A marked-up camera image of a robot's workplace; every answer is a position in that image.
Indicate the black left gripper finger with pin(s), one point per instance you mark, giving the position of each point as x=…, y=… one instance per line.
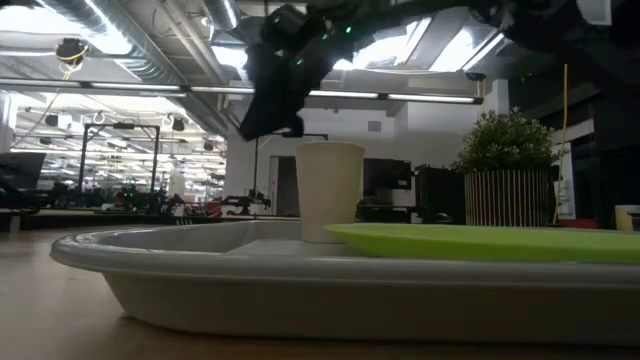
x=292, y=100
x=257, y=105

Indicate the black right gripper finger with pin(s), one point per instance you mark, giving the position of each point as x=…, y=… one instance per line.
x=430, y=6

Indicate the lime green round plate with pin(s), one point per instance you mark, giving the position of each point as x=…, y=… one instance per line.
x=475, y=242

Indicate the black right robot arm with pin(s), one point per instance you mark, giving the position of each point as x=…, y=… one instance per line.
x=610, y=65

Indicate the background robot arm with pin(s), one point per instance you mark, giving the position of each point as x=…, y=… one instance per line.
x=245, y=202

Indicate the grey plastic tray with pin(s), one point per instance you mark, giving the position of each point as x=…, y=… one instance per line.
x=250, y=295

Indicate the black monitor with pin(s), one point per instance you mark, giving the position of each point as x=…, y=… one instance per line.
x=387, y=174

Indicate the long ceiling light bar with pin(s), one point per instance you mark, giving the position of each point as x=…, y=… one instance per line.
x=135, y=86

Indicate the potted plant in ribbed pot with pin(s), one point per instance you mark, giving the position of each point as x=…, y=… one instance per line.
x=505, y=165

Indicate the black cabinet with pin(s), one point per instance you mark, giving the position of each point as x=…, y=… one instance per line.
x=440, y=195

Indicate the red object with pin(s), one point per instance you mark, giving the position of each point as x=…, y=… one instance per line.
x=577, y=223

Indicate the yellow box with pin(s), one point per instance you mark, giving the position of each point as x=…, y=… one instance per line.
x=627, y=219

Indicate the dark monitor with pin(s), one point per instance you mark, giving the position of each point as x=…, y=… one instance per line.
x=20, y=170

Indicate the black background rig frame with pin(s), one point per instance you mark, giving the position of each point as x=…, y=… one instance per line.
x=82, y=160

